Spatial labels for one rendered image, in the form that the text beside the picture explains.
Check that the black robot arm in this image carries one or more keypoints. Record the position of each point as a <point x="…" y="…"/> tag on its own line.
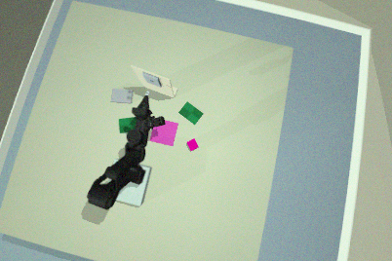
<point x="125" y="170"/>

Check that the magenta square marker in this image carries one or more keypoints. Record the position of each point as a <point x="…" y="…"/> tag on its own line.
<point x="164" y="134"/>

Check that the green flat square patch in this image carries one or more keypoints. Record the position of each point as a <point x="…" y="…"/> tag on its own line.
<point x="127" y="124"/>

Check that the magenta cube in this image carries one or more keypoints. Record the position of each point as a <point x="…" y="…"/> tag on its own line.
<point x="192" y="144"/>

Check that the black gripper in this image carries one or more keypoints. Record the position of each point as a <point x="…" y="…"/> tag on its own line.
<point x="142" y="113"/>

